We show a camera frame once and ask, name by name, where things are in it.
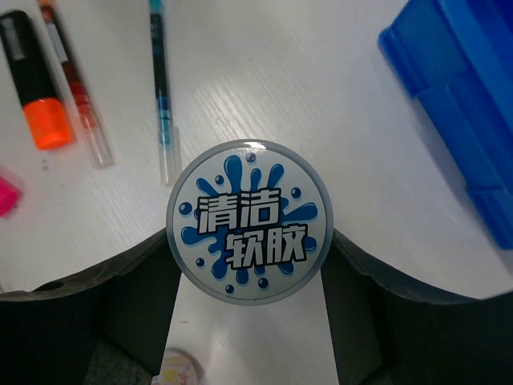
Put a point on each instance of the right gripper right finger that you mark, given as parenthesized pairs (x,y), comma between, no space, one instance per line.
(389,328)

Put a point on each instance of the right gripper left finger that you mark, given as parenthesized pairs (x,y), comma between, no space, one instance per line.
(107,324)

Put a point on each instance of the pink capped bottle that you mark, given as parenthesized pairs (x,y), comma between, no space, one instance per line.
(179,368)

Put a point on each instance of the pink highlighter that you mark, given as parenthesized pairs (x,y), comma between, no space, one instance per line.
(11,192)

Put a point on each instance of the blue cleaning gel jar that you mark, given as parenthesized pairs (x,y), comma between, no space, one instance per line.
(249,222)

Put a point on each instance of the red pen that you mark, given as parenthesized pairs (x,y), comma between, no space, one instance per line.
(88,117)

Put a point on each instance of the blue pen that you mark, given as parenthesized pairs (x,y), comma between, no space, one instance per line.
(169,150)

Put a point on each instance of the orange highlighter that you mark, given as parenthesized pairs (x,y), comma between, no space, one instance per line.
(43,109)

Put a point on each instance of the blue compartment tray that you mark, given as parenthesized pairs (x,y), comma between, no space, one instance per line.
(455,58)

